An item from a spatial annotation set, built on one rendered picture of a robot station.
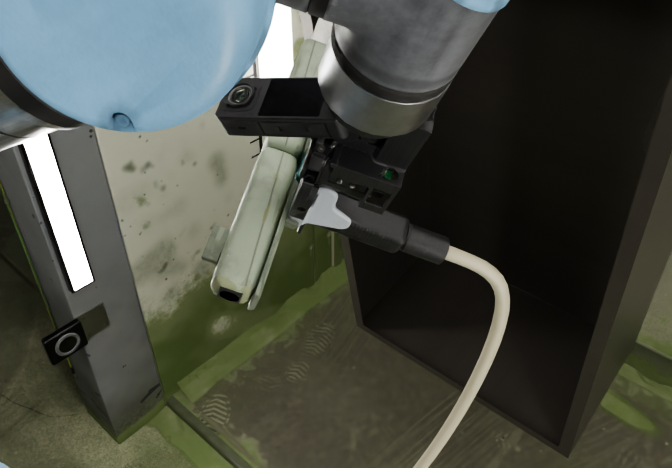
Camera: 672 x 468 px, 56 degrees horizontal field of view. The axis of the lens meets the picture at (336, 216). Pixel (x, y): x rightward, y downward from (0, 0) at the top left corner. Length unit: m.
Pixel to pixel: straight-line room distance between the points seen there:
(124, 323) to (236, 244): 1.29
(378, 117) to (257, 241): 0.20
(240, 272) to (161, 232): 1.21
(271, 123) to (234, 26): 0.29
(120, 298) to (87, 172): 0.40
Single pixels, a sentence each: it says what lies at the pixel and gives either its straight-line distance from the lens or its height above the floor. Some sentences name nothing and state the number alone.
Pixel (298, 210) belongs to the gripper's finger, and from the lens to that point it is 0.56.
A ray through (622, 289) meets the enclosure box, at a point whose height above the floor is 1.06.
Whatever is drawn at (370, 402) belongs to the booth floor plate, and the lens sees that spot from 2.09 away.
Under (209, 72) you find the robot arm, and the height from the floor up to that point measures 1.63.
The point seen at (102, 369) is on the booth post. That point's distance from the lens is 1.90.
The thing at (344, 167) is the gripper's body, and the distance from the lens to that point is 0.51.
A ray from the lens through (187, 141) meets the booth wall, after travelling 1.69.
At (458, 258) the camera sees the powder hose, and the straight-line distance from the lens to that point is 0.66.
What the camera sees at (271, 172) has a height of 1.39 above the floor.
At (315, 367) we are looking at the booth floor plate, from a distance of 2.17.
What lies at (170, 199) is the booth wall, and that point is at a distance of 1.73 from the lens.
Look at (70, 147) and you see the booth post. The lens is 1.51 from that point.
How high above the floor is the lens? 1.72
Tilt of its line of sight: 37 degrees down
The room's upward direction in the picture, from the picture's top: straight up
